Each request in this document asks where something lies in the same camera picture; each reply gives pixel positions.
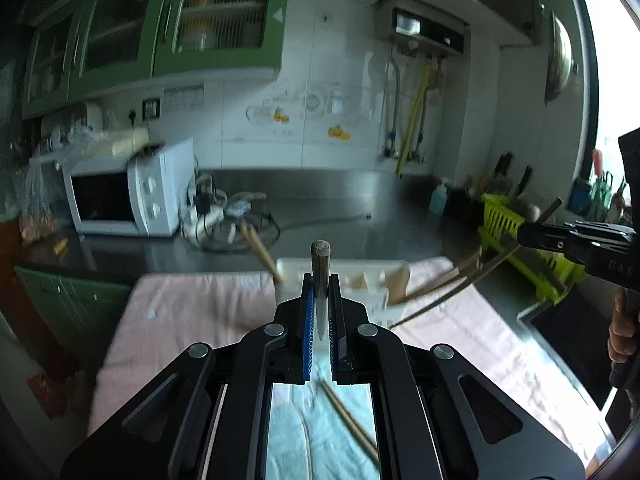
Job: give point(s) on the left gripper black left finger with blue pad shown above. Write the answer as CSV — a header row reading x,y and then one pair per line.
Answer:
x,y
206,414

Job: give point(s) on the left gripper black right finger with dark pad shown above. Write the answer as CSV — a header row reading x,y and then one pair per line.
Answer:
x,y
436,416

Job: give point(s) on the person's right hand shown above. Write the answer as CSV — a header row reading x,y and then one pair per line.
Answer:
x,y
622,330

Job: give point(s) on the pink and teal towel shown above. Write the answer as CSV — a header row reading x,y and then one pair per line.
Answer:
x,y
308,440

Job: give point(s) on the cream plastic utensil holder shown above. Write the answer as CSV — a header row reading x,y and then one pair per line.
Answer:
x,y
374,283

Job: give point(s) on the green lower cabinet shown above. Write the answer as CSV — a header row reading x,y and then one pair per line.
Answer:
x,y
82,315

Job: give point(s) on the teal soap bottle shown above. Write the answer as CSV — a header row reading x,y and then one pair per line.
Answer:
x,y
439,197

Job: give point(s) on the hanging steel wok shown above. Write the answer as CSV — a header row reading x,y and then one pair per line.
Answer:
x,y
561,63

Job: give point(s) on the white microwave oven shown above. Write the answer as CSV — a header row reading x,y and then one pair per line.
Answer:
x,y
141,194

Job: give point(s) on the plastic bag with food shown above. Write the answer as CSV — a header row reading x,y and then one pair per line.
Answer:
x,y
40,192

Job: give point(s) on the steel water heater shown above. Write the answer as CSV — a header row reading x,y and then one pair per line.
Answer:
x,y
414,25

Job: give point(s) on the green upper cabinets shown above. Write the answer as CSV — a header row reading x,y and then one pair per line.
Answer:
x,y
83,48

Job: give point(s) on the white power strip with cables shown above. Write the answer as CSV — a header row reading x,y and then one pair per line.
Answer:
x,y
213,221

